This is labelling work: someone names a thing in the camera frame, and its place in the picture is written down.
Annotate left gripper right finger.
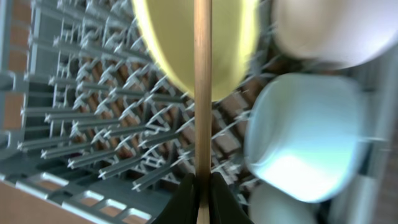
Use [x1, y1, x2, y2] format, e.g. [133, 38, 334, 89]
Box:
[209, 172, 253, 224]

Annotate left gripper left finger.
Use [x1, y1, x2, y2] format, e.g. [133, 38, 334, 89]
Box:
[152, 174, 199, 224]

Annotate white paper cup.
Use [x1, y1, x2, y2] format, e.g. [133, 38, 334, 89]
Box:
[248, 183, 318, 224]

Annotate light blue bowl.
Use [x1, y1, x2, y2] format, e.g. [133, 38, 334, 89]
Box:
[244, 73, 365, 203]

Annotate yellow plate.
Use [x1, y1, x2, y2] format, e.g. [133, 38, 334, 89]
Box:
[132, 0, 260, 101]

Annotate short wooden chopstick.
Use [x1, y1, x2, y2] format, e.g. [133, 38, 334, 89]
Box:
[194, 0, 212, 224]

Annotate white pink bowl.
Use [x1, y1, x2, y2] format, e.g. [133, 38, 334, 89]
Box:
[272, 0, 397, 69]

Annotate grey dish rack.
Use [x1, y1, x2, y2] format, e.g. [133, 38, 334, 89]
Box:
[1, 1, 397, 223]

